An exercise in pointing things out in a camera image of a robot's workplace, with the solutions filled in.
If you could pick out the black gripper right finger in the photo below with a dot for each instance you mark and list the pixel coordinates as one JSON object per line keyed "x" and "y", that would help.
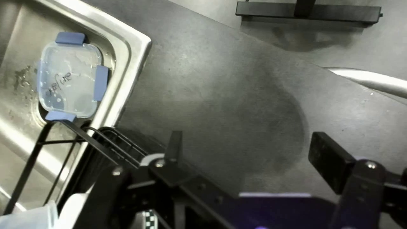
{"x": 361, "y": 191}

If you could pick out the white ceramic mug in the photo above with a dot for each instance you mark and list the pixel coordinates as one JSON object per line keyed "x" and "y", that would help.
{"x": 382, "y": 83}

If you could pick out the stainless steel sink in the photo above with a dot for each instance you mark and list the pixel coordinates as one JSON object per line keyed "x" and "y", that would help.
{"x": 26, "y": 127}

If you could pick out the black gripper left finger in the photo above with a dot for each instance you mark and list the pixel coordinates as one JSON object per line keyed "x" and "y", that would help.
{"x": 170, "y": 195}

